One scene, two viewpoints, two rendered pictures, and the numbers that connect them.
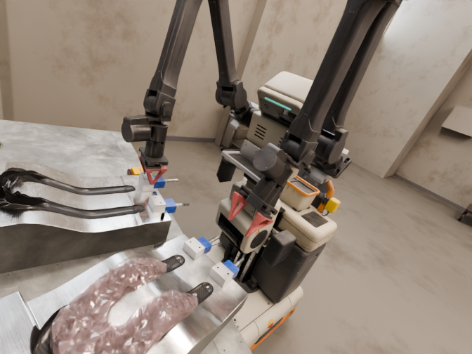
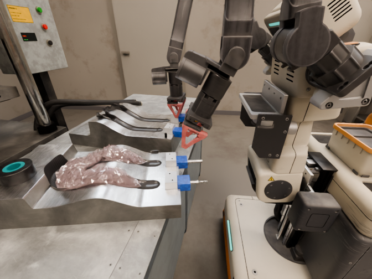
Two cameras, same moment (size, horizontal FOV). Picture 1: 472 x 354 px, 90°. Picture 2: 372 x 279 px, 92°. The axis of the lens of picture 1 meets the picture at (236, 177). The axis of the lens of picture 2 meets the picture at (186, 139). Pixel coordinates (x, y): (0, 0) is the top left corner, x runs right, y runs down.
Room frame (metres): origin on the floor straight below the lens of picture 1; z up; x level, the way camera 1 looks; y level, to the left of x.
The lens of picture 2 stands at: (0.27, -0.43, 1.25)
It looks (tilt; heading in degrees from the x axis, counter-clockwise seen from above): 30 degrees down; 57
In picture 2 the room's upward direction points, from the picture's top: straight up
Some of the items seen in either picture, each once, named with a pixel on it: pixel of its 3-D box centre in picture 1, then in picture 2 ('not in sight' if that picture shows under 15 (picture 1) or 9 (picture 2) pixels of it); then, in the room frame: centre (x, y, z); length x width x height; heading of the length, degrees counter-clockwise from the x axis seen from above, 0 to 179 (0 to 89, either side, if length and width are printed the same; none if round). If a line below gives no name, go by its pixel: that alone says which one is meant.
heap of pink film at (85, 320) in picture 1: (133, 300); (101, 165); (0.29, 0.10, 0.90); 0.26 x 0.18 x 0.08; 151
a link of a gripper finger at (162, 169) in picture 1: (152, 170); (176, 107); (0.67, 0.26, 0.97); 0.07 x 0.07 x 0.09; 44
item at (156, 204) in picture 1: (171, 205); (180, 132); (0.63, 0.16, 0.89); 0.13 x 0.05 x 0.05; 134
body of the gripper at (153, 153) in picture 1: (154, 149); (176, 91); (0.68, 0.27, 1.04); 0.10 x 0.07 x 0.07; 44
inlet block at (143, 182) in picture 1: (159, 181); (185, 117); (0.71, 0.24, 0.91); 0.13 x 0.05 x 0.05; 134
